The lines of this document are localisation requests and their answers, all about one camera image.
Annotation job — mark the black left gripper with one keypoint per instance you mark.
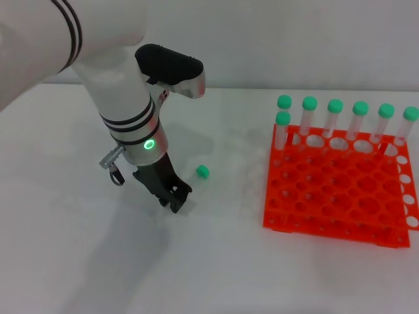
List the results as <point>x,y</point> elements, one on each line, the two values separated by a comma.
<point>160,176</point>

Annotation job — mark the green capped clear test tube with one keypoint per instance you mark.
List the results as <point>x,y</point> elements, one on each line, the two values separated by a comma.
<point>335,106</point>
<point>309,103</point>
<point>410,113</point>
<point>202,171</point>
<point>283,118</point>
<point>360,108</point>
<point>386,110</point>
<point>284,101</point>

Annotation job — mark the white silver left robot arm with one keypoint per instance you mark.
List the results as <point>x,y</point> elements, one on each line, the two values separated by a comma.
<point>114,88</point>

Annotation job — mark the orange test tube rack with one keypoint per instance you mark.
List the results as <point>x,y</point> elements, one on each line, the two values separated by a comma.
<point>337,193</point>

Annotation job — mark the silver black wrist camera housing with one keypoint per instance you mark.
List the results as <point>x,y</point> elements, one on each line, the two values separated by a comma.
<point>170,63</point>

